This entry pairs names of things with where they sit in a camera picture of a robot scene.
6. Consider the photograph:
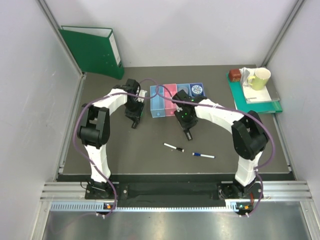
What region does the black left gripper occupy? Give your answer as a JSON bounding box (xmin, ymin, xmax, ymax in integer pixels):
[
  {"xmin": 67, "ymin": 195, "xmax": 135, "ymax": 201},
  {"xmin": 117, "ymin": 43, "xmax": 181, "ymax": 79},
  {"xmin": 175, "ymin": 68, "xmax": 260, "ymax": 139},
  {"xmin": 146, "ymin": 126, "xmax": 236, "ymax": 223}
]
[{"xmin": 124, "ymin": 97, "xmax": 145, "ymax": 122}]

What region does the pink drawer box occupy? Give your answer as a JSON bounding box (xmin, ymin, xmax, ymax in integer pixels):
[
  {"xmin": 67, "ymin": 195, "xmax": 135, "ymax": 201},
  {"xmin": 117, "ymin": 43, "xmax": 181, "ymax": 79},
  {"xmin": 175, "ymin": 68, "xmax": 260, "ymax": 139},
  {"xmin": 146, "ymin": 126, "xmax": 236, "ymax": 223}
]
[{"xmin": 164, "ymin": 83, "xmax": 177, "ymax": 117}]

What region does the orange highlighter marker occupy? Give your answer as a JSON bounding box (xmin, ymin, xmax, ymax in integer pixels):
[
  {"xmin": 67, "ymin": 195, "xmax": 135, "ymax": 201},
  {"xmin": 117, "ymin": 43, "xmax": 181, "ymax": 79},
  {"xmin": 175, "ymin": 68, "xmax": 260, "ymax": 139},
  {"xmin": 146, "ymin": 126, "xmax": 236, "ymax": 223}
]
[{"xmin": 184, "ymin": 129, "xmax": 193, "ymax": 141}]

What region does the patterned washi tape roll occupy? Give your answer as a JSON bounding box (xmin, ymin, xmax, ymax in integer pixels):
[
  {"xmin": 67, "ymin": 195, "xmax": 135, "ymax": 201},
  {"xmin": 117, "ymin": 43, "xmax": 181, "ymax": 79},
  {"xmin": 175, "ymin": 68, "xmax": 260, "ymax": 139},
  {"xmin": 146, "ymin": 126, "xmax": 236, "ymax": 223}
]
[{"xmin": 191, "ymin": 84, "xmax": 204, "ymax": 97}]

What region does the purple drawer box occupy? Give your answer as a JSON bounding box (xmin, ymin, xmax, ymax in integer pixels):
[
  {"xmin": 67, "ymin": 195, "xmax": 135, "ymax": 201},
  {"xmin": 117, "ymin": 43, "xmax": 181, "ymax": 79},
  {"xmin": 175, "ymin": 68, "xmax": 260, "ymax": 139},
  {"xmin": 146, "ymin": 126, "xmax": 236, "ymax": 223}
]
[{"xmin": 189, "ymin": 83, "xmax": 206, "ymax": 97}]

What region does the sky blue drawer box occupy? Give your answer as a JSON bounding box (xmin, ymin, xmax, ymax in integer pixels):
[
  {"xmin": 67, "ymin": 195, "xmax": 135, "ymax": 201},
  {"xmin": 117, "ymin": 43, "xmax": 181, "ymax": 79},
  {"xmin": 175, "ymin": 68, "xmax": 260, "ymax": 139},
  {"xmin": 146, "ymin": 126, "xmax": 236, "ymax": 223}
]
[{"xmin": 176, "ymin": 83, "xmax": 192, "ymax": 96}]

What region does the black white marker pen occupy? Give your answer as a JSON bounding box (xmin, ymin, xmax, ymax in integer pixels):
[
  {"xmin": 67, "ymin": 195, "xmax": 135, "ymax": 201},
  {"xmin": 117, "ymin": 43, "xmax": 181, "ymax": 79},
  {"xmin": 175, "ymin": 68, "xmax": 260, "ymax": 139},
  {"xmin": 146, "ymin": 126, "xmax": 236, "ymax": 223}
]
[{"xmin": 163, "ymin": 143, "xmax": 185, "ymax": 153}]

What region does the blue white marker pen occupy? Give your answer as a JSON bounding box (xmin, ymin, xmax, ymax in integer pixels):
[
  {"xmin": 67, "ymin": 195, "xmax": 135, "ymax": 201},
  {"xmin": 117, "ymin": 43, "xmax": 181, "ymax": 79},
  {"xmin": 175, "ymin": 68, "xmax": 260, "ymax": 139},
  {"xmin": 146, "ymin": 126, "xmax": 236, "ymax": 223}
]
[{"xmin": 192, "ymin": 152, "xmax": 215, "ymax": 159}]

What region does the teal clip file folder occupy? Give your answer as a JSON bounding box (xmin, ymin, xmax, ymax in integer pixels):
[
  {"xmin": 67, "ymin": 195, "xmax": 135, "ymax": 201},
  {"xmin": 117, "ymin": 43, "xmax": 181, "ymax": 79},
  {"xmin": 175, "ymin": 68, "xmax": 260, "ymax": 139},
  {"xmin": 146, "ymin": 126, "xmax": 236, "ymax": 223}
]
[{"xmin": 225, "ymin": 73, "xmax": 283, "ymax": 114}]

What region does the light blue drawer box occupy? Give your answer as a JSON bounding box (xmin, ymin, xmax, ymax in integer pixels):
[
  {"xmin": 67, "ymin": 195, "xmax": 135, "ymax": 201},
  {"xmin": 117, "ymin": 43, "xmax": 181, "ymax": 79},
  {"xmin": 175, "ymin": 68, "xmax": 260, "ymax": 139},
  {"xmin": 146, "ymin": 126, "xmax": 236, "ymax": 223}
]
[{"xmin": 150, "ymin": 85, "xmax": 166, "ymax": 118}]

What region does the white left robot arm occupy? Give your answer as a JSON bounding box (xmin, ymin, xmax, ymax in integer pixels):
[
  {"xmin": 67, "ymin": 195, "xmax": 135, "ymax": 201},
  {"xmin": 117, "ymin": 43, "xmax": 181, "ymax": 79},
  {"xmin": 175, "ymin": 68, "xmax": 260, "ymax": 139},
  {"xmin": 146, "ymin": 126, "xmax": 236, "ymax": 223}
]
[{"xmin": 76, "ymin": 78, "xmax": 147, "ymax": 200}]

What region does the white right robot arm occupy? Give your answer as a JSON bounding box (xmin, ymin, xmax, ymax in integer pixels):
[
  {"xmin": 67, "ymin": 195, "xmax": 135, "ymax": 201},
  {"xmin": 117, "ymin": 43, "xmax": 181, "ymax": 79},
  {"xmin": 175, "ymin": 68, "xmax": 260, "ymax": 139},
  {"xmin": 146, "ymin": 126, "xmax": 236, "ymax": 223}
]
[{"xmin": 172, "ymin": 90, "xmax": 269, "ymax": 199}]

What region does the dark red cube box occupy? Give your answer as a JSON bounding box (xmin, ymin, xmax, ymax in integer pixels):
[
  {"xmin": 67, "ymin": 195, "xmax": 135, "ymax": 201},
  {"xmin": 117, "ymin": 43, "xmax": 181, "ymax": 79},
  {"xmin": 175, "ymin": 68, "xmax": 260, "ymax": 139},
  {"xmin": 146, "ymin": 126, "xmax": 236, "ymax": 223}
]
[{"xmin": 228, "ymin": 68, "xmax": 242, "ymax": 82}]

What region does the white printed paper sheet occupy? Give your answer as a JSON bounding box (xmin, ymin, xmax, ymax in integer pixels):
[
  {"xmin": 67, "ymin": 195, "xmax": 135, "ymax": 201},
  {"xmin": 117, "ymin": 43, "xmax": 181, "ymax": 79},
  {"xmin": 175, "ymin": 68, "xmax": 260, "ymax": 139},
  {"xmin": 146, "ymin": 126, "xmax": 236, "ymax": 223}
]
[{"xmin": 242, "ymin": 82, "xmax": 272, "ymax": 104}]

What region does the green lever arch binder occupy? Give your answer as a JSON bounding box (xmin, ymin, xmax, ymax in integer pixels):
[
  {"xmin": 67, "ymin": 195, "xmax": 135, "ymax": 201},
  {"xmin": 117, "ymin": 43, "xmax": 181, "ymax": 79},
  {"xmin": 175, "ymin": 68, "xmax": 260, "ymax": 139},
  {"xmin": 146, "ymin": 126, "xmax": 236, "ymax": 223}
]
[{"xmin": 59, "ymin": 26, "xmax": 125, "ymax": 80}]

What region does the crumpled patterned wrapper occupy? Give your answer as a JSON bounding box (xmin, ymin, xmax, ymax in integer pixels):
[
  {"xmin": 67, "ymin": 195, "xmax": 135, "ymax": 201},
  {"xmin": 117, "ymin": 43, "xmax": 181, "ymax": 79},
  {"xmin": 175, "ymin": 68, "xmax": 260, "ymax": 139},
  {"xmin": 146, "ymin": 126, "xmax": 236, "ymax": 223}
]
[{"xmin": 239, "ymin": 67, "xmax": 256, "ymax": 87}]

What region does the yellow-green ceramic mug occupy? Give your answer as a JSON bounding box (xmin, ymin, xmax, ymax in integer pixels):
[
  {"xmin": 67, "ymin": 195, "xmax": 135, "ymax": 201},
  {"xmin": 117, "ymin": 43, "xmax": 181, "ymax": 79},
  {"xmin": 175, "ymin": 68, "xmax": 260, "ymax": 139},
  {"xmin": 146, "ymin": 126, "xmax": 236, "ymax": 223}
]
[{"xmin": 247, "ymin": 67, "xmax": 272, "ymax": 91}]

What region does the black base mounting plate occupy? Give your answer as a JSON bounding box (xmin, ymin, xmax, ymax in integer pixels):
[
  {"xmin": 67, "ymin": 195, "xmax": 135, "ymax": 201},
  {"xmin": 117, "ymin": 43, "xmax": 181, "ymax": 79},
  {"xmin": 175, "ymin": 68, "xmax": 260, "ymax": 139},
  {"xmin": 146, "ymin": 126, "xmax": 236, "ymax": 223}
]
[{"xmin": 84, "ymin": 181, "xmax": 251, "ymax": 201}]

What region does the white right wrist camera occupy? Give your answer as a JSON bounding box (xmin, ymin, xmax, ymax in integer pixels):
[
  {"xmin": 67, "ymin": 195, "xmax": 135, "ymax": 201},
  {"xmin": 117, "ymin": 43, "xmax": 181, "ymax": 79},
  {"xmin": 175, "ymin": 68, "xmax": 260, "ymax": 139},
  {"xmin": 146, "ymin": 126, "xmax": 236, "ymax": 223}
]
[{"xmin": 174, "ymin": 103, "xmax": 183, "ymax": 114}]

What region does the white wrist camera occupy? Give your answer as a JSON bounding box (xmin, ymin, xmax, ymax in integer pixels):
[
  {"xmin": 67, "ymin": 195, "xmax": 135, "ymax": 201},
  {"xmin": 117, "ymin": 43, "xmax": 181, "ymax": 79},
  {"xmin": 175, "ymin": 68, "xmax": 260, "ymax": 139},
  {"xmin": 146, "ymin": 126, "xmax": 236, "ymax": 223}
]
[
  {"xmin": 174, "ymin": 103, "xmax": 183, "ymax": 114},
  {"xmin": 137, "ymin": 89, "xmax": 148, "ymax": 103}
]

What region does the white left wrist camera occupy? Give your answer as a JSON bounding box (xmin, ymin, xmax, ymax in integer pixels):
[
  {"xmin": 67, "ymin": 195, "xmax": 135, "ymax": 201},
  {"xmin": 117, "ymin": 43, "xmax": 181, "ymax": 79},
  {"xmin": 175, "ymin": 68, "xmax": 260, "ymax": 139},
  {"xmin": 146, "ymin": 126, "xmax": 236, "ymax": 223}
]
[{"xmin": 137, "ymin": 89, "xmax": 148, "ymax": 103}]

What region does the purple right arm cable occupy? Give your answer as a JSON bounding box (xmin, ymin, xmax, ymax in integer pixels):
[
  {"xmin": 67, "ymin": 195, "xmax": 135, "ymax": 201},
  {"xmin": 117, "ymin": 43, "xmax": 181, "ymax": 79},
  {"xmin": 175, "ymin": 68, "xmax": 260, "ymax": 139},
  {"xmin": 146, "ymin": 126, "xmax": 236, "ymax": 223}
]
[{"xmin": 154, "ymin": 86, "xmax": 276, "ymax": 217}]

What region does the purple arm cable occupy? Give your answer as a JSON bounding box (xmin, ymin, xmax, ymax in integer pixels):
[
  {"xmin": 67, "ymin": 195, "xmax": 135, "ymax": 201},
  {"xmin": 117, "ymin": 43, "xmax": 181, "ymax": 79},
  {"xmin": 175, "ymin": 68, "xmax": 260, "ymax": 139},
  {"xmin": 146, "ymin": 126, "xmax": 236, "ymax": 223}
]
[
  {"xmin": 154, "ymin": 86, "xmax": 276, "ymax": 217},
  {"xmin": 48, "ymin": 78, "xmax": 166, "ymax": 235}
]

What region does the white slotted cable duct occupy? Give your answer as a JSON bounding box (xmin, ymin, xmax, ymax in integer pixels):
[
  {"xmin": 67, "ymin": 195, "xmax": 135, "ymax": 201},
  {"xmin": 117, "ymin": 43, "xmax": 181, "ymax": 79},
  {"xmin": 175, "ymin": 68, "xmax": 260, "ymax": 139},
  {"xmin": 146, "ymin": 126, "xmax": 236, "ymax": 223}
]
[{"xmin": 49, "ymin": 200, "xmax": 244, "ymax": 213}]

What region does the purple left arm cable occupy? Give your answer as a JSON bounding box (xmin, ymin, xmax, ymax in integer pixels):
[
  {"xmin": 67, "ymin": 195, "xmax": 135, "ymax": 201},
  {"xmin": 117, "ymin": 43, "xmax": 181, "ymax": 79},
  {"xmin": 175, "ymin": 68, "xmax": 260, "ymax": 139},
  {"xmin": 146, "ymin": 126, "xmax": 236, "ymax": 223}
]
[{"xmin": 48, "ymin": 78, "xmax": 166, "ymax": 235}]

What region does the aluminium frame post left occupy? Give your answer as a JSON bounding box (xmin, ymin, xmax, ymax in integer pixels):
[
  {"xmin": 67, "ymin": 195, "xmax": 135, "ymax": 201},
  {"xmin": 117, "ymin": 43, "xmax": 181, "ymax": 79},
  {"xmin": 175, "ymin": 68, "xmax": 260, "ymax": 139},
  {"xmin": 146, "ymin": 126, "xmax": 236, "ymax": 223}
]
[{"xmin": 35, "ymin": 0, "xmax": 87, "ymax": 182}]

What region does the aluminium frame post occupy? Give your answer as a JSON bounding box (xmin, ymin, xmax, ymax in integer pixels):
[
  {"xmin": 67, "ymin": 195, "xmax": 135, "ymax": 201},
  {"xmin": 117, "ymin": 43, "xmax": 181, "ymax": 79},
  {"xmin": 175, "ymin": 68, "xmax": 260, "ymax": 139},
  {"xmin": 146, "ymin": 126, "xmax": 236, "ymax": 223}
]
[
  {"xmin": 35, "ymin": 0, "xmax": 87, "ymax": 182},
  {"xmin": 259, "ymin": 0, "xmax": 306, "ymax": 67}
]

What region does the aluminium front rail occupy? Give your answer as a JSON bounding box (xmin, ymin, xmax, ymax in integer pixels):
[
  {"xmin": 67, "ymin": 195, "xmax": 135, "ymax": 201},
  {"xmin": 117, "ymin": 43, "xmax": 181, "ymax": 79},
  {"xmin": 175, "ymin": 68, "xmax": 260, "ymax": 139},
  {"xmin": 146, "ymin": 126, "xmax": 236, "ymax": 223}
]
[{"xmin": 40, "ymin": 181, "xmax": 312, "ymax": 202}]

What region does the aluminium frame post right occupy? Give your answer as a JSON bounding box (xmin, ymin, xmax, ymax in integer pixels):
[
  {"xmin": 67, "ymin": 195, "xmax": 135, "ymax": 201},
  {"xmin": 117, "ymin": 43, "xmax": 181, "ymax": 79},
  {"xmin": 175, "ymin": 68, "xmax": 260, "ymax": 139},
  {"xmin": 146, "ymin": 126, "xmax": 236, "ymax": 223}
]
[{"xmin": 259, "ymin": 0, "xmax": 306, "ymax": 67}]

